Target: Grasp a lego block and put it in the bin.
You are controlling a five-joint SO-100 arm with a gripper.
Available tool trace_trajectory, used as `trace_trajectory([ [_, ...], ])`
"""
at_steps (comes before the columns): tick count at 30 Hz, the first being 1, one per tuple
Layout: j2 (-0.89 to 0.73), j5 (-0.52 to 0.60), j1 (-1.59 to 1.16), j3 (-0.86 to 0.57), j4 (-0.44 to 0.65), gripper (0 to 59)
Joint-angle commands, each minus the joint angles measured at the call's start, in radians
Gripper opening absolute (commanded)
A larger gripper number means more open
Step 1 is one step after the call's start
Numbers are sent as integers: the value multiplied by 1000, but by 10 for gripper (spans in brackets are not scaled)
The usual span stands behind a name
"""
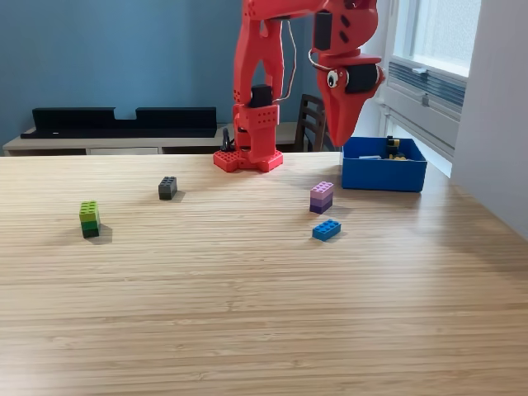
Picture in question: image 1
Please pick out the yellow toy digger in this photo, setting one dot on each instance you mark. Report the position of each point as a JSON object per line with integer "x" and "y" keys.
{"x": 392, "y": 149}

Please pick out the green brick stack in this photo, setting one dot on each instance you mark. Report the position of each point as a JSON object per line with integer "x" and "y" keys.
{"x": 89, "y": 218}

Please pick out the blue plastic bin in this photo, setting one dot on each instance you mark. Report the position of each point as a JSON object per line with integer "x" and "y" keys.
{"x": 381, "y": 175}

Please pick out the white window latch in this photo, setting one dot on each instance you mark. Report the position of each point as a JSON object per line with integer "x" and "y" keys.
{"x": 420, "y": 70}

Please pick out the dark wooden chair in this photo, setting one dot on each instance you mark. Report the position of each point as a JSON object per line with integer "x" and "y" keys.
{"x": 309, "y": 123}

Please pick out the grey window vent grille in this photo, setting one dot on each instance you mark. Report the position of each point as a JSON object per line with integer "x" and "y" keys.
{"x": 441, "y": 86}

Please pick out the purple brick stack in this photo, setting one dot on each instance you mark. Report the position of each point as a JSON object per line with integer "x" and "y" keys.
{"x": 321, "y": 198}

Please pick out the blue brick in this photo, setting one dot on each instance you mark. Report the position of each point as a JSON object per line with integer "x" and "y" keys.
{"x": 326, "y": 231}

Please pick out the dark grey brick stack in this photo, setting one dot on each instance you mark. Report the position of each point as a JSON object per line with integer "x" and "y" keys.
{"x": 167, "y": 189}

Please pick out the pale wooden sideboard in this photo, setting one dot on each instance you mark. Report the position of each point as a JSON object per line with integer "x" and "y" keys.
{"x": 62, "y": 144}

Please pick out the white window frame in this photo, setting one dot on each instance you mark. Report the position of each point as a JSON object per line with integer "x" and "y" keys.
{"x": 445, "y": 66}

